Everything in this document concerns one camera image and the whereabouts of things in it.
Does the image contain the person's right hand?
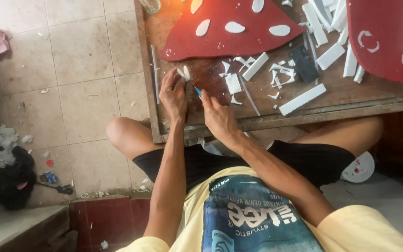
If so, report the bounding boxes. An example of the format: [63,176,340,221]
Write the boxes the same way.
[200,89,241,143]

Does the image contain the person's left hand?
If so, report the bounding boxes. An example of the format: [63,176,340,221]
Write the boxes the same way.
[159,67,190,122]

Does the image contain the white petal foam piece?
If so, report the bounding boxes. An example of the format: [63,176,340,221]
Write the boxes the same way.
[177,65,191,82]

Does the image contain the thin metal ruler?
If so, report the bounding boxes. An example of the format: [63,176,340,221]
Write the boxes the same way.
[150,45,160,105]

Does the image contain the thin grey strip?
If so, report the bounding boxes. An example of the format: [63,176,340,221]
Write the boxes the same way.
[238,75,261,117]

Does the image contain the square white foam piece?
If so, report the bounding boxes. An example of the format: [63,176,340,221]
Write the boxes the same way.
[225,73,243,95]

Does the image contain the person's left leg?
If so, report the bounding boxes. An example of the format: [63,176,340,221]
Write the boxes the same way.
[106,116,165,161]

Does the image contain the person's leg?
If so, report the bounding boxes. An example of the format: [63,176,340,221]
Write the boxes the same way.
[288,115,385,158]
[106,116,165,161]

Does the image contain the heap of white foam scraps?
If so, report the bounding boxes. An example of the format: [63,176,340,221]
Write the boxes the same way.
[218,56,297,105]

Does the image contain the red foam mushroom cap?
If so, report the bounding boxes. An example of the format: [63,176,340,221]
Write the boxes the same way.
[159,0,307,62]

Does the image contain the long white foam strip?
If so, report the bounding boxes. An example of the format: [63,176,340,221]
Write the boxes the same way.
[279,83,327,116]

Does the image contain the clear drinking glass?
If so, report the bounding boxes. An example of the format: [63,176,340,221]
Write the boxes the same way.
[139,0,161,14]

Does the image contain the yellow printed shirt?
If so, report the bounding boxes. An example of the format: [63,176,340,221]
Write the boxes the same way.
[116,166,403,252]

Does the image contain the black sharpening block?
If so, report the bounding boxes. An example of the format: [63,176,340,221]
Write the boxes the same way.
[290,44,320,84]

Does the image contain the black shorts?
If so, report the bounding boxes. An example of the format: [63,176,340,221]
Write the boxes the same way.
[132,140,357,194]

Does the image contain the person's right leg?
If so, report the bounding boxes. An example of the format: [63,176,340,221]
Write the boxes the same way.
[288,115,385,158]

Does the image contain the wooden work table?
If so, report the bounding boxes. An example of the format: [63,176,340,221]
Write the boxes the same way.
[134,0,403,144]

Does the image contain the small blue toy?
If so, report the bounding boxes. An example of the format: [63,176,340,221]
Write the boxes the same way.
[39,171,59,185]

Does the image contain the white round stained foam disc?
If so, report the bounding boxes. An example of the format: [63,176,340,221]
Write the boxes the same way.
[341,151,376,183]

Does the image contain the pile of white foam offcuts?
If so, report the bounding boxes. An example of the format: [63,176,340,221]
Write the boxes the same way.
[281,0,350,47]

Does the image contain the heap of white plastic scraps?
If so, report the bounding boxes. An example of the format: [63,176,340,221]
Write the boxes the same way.
[0,125,34,169]

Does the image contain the red foam sheet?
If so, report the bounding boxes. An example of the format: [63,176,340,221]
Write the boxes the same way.
[346,0,403,90]

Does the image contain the black bag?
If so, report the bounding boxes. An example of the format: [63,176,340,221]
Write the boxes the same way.
[0,145,37,211]

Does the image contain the black handled tool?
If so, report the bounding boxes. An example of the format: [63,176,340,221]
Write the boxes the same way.
[35,182,74,196]

